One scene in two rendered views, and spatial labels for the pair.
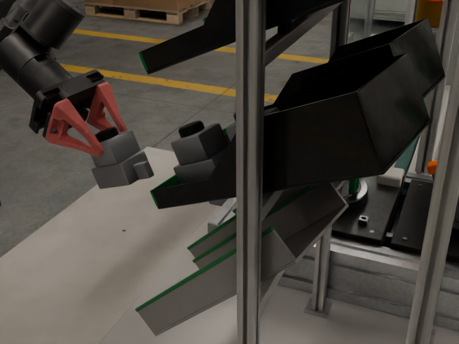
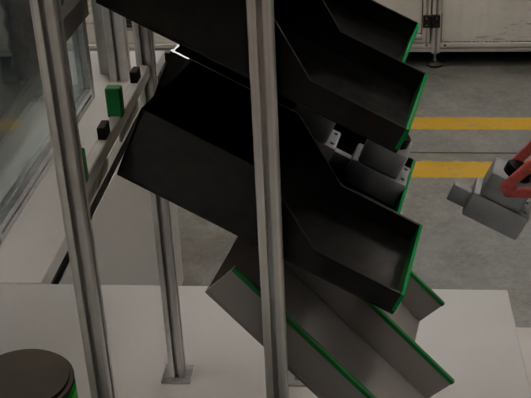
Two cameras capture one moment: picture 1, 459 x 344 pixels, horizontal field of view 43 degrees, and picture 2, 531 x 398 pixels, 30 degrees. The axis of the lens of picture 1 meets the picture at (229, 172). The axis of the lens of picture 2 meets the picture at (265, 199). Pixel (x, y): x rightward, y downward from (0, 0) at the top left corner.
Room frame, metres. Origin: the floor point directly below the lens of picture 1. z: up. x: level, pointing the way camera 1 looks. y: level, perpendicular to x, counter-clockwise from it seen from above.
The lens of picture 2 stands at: (1.49, -0.37, 1.70)
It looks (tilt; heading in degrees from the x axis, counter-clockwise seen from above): 28 degrees down; 163
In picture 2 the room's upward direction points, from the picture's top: 3 degrees counter-clockwise
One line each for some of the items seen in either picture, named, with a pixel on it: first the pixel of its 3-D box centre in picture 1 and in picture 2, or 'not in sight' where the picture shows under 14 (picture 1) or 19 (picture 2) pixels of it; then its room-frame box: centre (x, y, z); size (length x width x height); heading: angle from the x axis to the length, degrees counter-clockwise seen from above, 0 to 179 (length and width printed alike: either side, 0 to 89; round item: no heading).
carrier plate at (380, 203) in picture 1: (329, 198); not in sight; (0.98, -0.19, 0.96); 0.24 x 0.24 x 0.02; 66
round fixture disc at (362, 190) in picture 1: (330, 189); not in sight; (0.98, -0.19, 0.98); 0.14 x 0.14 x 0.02
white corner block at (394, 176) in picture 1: (391, 180); not in sight; (1.03, -0.32, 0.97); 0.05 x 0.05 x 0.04; 66
